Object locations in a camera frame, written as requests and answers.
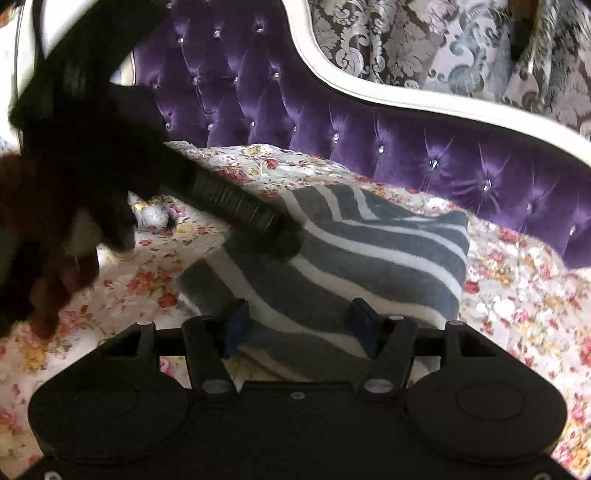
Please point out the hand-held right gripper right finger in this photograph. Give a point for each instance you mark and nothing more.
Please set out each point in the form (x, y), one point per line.
(361, 325)

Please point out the damask patterned curtain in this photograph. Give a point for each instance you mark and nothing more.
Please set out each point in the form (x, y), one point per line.
(392, 41)

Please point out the person's left hand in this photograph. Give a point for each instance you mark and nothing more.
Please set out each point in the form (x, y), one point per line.
(46, 286)

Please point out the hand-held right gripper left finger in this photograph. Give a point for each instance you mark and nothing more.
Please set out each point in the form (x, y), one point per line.
(235, 325)

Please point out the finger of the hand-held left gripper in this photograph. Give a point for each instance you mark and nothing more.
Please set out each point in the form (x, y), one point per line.
(287, 240)

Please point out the purple tufted headboard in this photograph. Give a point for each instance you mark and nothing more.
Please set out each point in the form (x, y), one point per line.
(415, 143)

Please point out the floral bedsheet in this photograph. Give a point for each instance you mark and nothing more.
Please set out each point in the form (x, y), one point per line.
(517, 295)

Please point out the grey white striped garment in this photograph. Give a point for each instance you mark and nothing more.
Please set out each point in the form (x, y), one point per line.
(369, 272)

